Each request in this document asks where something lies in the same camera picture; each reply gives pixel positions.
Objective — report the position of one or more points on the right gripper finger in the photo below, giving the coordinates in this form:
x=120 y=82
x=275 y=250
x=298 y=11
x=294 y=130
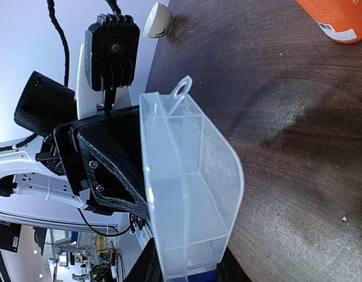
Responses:
x=147 y=268

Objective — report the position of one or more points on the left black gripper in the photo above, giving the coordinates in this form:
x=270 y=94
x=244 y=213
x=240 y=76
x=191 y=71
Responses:
x=103 y=155

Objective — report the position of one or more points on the clear pill organizer box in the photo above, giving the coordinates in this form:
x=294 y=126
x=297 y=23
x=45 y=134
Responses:
x=193 y=179

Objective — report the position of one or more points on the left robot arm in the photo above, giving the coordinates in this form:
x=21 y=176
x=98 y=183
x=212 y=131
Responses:
x=34 y=189

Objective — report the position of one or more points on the white rice bowl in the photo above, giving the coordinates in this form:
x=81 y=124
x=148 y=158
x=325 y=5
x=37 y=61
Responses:
x=159 y=22

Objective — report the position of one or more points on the orange pill bottle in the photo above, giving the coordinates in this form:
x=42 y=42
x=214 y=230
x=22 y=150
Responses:
x=340 y=20

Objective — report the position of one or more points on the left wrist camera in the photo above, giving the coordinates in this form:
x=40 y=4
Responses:
x=110 y=51

